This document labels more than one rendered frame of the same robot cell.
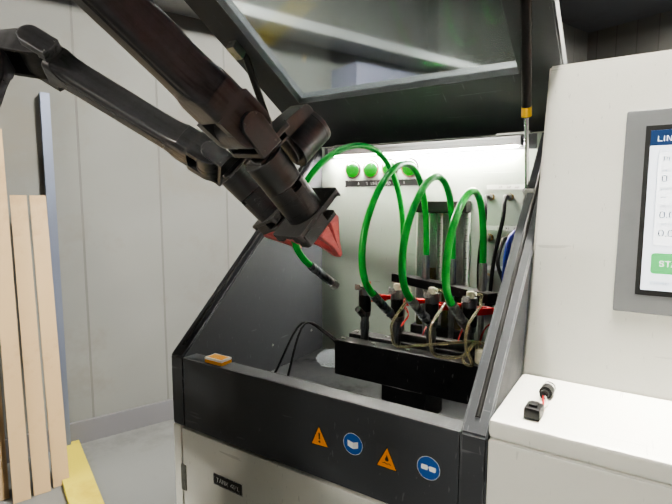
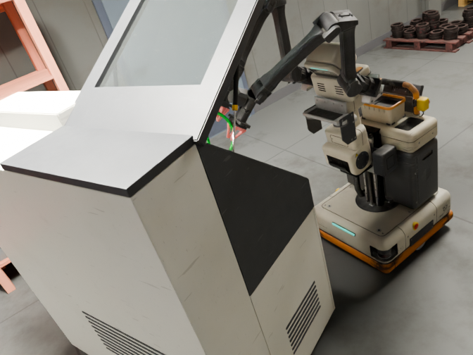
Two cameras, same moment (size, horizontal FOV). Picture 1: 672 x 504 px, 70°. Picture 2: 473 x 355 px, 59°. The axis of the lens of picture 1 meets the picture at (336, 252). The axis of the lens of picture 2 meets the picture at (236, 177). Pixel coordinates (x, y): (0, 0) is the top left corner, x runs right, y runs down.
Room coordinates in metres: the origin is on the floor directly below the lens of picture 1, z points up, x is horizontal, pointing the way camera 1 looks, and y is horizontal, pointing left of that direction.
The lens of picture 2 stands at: (2.63, 0.34, 1.99)
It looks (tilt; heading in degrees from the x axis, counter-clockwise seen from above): 30 degrees down; 190
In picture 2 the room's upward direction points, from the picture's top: 17 degrees counter-clockwise
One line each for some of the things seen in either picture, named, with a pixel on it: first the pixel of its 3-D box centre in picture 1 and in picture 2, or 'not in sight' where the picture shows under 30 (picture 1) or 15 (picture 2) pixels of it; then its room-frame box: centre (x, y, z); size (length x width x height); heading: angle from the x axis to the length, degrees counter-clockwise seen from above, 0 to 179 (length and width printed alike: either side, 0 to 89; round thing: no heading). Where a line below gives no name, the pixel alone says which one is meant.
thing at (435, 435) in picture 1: (302, 424); not in sight; (0.86, 0.06, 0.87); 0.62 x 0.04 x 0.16; 57
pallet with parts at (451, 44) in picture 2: not in sight; (432, 26); (-3.12, 2.41, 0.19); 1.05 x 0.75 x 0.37; 36
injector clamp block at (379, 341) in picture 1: (412, 379); not in sight; (1.00, -0.17, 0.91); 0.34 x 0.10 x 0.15; 57
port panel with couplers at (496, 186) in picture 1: (505, 236); not in sight; (1.15, -0.41, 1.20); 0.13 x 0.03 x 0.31; 57
